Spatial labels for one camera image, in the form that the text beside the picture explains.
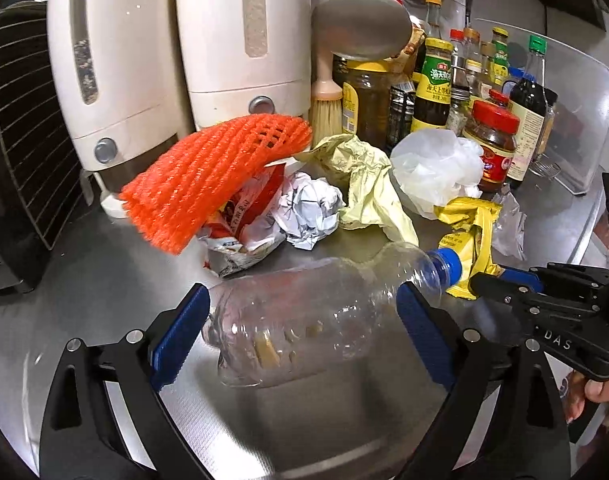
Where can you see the cooking oil bottle yellow label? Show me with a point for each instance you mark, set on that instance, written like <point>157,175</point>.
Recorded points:
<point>369,100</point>

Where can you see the metal spatula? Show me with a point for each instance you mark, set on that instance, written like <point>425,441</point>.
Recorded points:
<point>359,25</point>

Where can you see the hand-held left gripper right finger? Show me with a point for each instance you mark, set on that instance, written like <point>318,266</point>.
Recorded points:
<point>424,335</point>

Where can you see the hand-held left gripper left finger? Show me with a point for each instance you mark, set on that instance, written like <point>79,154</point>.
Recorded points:
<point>179,332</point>

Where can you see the small spice jar metal cap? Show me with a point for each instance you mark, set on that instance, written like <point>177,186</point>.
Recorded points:
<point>458,112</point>

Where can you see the person's right hand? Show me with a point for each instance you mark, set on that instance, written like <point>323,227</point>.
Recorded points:
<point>601,391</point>

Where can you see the yellow snack wrapper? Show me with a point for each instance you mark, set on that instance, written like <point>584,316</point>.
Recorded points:
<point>477,240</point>

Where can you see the dark sauce bottle green cap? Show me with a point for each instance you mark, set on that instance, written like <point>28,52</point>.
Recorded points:
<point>526,105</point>

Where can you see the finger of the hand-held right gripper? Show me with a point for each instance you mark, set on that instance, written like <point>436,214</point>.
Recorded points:
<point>499,291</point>
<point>521,276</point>

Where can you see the clear plastic bottle blue cap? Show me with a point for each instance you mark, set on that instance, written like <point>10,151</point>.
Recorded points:
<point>309,320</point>

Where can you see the tall dark bottle yellow cap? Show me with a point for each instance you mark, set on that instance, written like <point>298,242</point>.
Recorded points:
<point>433,17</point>

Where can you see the white grain dispenser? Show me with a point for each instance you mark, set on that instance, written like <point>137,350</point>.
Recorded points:
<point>224,85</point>
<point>119,60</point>

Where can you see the white plastic bag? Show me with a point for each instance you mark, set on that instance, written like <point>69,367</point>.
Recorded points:
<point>434,170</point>

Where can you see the clear plastic film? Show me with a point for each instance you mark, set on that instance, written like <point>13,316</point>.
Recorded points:
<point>510,225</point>

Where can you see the soy sauce bottle green label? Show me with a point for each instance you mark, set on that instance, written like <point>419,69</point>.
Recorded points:
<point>432,95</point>

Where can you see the crumpled pale yellow paper bag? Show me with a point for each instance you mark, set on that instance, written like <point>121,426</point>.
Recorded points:
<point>369,185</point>

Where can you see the orange capped bottle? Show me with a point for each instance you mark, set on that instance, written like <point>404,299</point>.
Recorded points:
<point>473,42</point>

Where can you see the orange foam fruit net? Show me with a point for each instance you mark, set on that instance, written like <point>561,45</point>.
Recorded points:
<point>199,185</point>

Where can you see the crumpled white paper ball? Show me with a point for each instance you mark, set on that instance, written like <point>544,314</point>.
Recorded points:
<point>309,210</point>

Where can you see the green yellow capped bottle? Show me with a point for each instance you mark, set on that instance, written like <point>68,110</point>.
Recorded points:
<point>500,52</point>

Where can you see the blue capped bottle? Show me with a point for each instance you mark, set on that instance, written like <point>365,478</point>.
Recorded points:
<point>516,80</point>

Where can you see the black grinder bottle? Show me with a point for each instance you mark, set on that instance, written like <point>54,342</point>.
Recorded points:
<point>402,115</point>

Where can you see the red lidded sauce jar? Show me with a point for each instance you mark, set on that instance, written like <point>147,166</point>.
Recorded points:
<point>491,155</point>

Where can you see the red white snack wrapper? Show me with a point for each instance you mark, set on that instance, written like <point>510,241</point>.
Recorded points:
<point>244,232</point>

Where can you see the red capped bottle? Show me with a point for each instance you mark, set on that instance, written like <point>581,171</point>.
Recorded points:
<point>458,55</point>

